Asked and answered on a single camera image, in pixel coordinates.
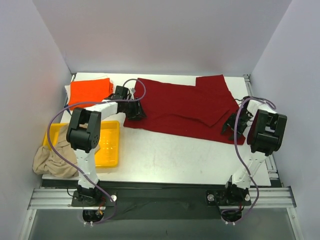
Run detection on dark red t shirt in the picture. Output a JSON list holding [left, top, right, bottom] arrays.
[[123, 75, 239, 144]]

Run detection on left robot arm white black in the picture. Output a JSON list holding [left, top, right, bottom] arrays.
[[66, 86, 147, 206]]

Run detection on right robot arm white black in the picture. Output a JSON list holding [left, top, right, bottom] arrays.
[[221, 96, 288, 204]]

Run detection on folded orange t shirt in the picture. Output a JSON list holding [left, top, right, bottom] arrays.
[[67, 77, 115, 108]]

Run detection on yellow plastic tray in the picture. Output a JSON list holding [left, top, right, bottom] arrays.
[[42, 120, 120, 169]]

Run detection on folded cream t shirt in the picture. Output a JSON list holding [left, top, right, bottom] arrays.
[[64, 73, 117, 118]]

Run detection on crumpled beige t shirt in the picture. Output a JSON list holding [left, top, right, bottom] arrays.
[[32, 124, 79, 179]]

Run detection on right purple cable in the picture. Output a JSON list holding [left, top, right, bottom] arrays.
[[221, 96, 277, 223]]

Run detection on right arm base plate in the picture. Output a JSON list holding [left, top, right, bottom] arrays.
[[205, 188, 252, 207]]

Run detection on aluminium frame rail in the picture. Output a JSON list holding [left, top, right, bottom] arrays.
[[28, 187, 296, 210]]

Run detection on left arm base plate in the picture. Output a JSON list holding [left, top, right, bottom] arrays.
[[71, 190, 114, 207]]

